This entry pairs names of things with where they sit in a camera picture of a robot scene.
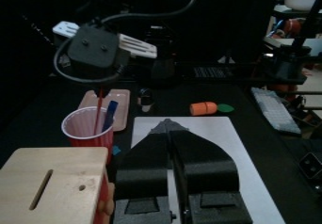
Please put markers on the white bowl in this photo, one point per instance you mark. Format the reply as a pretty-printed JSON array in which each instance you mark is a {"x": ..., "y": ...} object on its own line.
[{"x": 299, "y": 1}]

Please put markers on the red toy knife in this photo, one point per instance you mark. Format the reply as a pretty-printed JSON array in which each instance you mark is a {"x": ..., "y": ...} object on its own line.
[{"x": 99, "y": 111}]

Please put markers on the wooden box with red drawer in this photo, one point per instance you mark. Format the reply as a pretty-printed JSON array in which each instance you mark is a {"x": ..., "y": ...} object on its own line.
[{"x": 54, "y": 184}]

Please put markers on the green toy disc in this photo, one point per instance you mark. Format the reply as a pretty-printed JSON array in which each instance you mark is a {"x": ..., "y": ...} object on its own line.
[{"x": 225, "y": 108}]

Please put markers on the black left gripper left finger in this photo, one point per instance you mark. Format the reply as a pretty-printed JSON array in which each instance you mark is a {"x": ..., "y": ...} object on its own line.
[{"x": 142, "y": 168}]

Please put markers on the brown wooden board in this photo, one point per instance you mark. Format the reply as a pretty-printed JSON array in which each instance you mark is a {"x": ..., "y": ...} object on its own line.
[{"x": 119, "y": 108}]

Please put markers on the white cutting board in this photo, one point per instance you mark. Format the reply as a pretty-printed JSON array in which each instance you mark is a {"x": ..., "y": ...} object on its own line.
[{"x": 210, "y": 127}]

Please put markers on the orange toy cylinder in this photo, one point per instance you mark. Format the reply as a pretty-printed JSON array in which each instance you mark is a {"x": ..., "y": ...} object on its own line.
[{"x": 203, "y": 108}]

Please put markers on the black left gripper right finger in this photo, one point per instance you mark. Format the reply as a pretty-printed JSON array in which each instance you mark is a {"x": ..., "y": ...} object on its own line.
[{"x": 205, "y": 171}]

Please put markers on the small metal pail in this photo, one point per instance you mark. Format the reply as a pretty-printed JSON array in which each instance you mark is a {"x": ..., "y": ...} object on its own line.
[{"x": 146, "y": 99}]

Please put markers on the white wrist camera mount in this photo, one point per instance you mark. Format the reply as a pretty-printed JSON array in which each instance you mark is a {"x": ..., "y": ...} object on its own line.
[{"x": 138, "y": 47}]

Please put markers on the white computer keyboard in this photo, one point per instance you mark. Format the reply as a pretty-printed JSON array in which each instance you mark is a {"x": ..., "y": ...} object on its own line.
[{"x": 274, "y": 110}]

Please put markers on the black socket box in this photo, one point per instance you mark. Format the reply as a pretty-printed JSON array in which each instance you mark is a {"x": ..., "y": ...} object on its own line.
[{"x": 310, "y": 165}]

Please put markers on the orange red background object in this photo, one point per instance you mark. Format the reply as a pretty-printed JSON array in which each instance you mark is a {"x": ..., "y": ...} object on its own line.
[{"x": 293, "y": 27}]

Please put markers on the black stand with pole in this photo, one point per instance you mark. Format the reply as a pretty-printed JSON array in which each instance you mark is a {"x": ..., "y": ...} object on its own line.
[{"x": 289, "y": 67}]

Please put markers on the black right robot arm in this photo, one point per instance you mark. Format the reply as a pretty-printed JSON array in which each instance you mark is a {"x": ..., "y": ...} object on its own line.
[{"x": 162, "y": 69}]

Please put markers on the red plastic cup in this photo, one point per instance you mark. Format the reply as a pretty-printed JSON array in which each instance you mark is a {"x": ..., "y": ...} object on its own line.
[{"x": 90, "y": 144}]

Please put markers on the blue toy utensil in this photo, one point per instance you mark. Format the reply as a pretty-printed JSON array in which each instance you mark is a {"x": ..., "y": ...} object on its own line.
[{"x": 110, "y": 115}]

